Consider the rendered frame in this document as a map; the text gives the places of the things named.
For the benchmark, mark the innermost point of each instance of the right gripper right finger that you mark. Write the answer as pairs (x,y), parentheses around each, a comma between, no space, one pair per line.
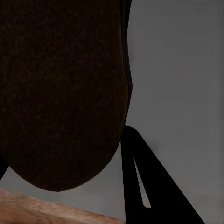
(168,204)

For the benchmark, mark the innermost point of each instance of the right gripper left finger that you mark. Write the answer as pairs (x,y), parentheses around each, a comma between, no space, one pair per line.
(3,166)

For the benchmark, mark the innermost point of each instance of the sandal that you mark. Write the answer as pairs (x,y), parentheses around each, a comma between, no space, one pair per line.
(65,88)

